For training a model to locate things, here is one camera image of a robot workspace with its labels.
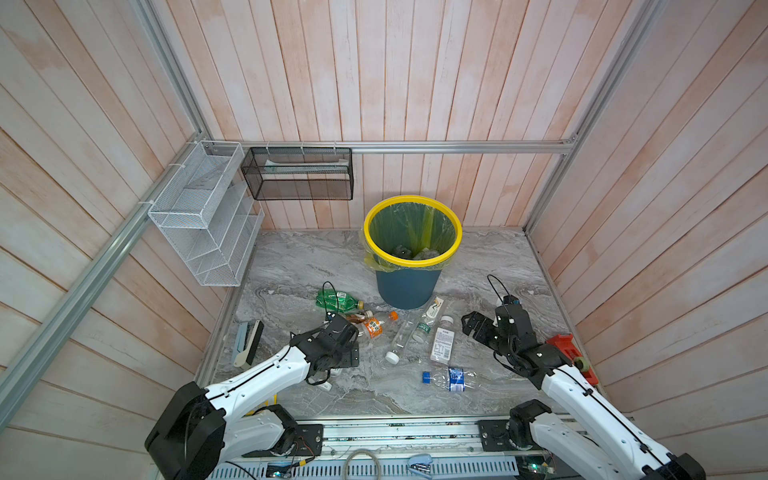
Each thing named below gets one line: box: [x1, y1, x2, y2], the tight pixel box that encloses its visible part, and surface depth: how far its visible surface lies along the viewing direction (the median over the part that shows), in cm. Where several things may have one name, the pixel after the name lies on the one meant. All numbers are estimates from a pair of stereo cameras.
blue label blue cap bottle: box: [422, 367, 478, 392], surface depth 82 cm
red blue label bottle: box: [392, 244, 413, 259], surface depth 101 cm
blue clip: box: [408, 453, 433, 479], surface depth 71 cm
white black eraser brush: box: [233, 320, 265, 369], surface depth 89 cm
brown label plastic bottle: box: [346, 310, 374, 325], surface depth 93 cm
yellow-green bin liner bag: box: [359, 202, 456, 272], surface depth 92 cm
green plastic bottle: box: [315, 289, 365, 313], surface depth 98 cm
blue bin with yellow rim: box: [364, 195, 463, 310], surface depth 92 cm
